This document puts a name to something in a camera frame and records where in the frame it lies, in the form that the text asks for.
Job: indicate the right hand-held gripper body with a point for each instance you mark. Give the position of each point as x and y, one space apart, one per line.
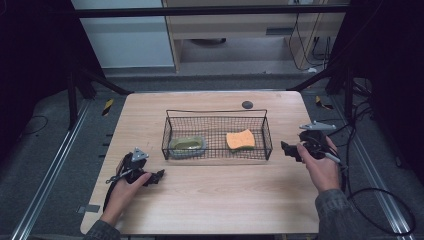
315 143

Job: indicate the metal floor rail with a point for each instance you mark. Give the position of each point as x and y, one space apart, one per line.
380 193
50 173

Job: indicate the yellow and green sponge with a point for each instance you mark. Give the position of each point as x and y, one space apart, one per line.
240 139

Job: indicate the white cabinet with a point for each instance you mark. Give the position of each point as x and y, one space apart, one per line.
126 43

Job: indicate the grey table bracket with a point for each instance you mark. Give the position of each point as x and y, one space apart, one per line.
88 208

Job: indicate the person's right hand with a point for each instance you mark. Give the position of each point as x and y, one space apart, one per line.
321 173

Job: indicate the black metal stand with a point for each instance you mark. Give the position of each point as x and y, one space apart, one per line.
71 100
348 96

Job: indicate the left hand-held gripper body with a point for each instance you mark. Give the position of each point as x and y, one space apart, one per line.
133 168

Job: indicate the grey round table grommet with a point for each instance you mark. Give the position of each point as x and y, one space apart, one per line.
247 105

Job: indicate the person's left hand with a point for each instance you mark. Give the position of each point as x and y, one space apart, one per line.
121 196

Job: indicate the yellow and black tape strip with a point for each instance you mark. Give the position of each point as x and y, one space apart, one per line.
107 106
321 104

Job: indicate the black horizontal frame bar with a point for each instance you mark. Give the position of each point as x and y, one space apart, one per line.
200 11

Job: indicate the clear container with green food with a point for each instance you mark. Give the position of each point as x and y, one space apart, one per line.
187 145

